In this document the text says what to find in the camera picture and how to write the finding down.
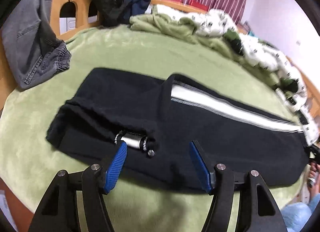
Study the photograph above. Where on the light blue sleeve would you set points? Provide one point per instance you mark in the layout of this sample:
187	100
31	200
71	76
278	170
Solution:
296	215

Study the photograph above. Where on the white patterned duvet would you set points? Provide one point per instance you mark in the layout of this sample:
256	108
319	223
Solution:
216	30

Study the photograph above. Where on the black pants with white stripe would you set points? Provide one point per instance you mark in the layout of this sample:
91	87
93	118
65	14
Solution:
169	114

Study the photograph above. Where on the wooden bed frame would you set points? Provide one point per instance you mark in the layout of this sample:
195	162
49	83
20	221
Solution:
76	201

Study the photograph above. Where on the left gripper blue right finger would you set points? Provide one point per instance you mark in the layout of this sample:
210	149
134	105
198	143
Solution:
205	175

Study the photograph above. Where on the navy blue garment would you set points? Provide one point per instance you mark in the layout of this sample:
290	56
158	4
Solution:
133	8

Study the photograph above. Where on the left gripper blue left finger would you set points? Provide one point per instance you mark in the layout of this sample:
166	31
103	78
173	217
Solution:
114	168

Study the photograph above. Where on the grey jeans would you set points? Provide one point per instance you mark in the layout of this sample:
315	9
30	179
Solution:
33	51

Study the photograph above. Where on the green fleece bed blanket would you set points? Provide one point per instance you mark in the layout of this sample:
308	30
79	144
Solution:
29	162

